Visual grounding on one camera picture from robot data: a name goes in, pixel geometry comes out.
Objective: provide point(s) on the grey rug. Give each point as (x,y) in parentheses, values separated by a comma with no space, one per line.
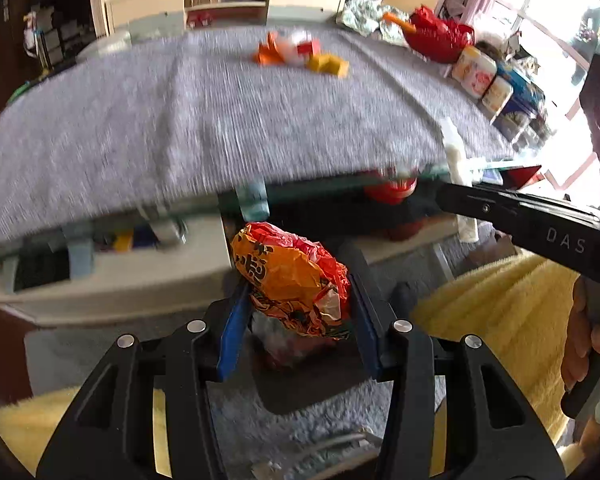
(280,435)

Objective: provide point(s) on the white bottle pink label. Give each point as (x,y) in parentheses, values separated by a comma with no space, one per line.
(472,69)

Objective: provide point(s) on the yellow block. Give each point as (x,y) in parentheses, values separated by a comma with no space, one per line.
(330,66)

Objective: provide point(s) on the red box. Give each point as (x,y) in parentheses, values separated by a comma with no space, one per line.
(522,176)

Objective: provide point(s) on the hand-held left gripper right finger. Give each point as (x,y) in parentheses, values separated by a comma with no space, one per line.
(367,330)

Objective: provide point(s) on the small white bottle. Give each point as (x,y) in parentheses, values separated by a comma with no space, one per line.
(497,94)

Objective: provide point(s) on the yellow fleece pants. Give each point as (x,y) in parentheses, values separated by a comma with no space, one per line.
(505,310)

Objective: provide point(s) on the orange snack wrapper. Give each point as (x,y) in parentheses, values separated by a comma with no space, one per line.
(285,280)

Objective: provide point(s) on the blue round tin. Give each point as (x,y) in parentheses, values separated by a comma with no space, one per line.
(525,107)

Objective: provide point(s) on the grey table mat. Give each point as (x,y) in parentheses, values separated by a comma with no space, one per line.
(180,125)

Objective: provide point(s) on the beige television cabinet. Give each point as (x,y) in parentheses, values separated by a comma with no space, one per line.
(145,7)

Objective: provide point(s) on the small storage rack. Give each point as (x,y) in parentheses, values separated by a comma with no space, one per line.
(50,35)

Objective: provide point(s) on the red item in cabinet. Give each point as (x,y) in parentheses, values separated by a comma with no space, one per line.
(200,19)

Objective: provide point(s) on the large window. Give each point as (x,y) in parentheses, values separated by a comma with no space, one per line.
(545,0)

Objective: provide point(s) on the white tube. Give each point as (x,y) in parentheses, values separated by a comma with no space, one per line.
(455,152)

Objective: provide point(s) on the red object under table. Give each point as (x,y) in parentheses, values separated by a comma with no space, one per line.
(390,192)

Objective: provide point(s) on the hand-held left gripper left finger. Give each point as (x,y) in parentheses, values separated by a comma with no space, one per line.
(232,332)

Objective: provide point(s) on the floral cloth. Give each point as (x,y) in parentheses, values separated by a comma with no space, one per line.
(365,12)

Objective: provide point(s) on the red block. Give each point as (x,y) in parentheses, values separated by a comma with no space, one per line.
(307,48)

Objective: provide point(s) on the person's right hand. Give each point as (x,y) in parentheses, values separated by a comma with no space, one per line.
(574,330)

